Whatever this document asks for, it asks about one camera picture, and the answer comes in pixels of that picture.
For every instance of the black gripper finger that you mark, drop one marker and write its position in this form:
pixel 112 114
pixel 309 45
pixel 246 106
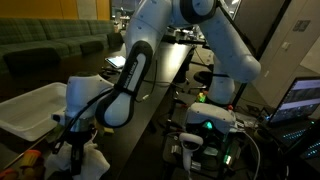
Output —
pixel 76 167

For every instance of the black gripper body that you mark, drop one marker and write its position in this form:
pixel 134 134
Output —
pixel 76 146

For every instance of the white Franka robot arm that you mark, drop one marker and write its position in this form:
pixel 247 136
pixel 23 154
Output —
pixel 230 53

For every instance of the dark topped yellow sponge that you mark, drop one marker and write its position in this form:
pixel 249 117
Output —
pixel 107 130

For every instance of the yellow tub with orange lid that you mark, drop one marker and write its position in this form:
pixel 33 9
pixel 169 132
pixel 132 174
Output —
pixel 30 159

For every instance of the thin wooden stick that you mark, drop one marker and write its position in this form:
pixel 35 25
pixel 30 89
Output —
pixel 23 154

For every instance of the translucent white plastic bin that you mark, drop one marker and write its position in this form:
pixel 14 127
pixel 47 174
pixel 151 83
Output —
pixel 30 110

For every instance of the orange lid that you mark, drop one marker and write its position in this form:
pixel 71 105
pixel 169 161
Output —
pixel 8 174

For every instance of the lit tablet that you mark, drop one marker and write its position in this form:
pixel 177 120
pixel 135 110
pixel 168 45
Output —
pixel 116 61

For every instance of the large dark ottoman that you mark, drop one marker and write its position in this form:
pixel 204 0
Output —
pixel 30 58

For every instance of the small dark ottoman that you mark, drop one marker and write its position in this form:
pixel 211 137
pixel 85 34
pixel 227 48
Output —
pixel 91 46

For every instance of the white VR controller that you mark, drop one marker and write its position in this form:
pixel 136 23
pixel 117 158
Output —
pixel 188 146

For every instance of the dark chair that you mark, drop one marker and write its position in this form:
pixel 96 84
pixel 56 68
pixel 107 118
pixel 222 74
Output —
pixel 113 38

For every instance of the green plaid sofa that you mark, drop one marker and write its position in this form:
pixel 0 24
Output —
pixel 50 33

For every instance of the green yellow small object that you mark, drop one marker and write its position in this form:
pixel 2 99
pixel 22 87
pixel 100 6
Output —
pixel 201 97

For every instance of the black office stool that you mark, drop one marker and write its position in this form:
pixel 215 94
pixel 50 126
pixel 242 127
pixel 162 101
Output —
pixel 203 77

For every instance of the open laptop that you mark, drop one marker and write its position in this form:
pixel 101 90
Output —
pixel 296 100

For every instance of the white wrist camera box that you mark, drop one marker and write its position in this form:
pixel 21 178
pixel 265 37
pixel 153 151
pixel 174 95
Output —
pixel 58 117

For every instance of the black stereo camera on tripod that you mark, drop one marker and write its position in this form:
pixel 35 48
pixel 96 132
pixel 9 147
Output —
pixel 188 42

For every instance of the white wall switch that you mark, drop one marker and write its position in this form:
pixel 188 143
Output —
pixel 285 45

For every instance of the dark wall sign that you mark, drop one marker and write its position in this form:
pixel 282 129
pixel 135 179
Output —
pixel 301 25

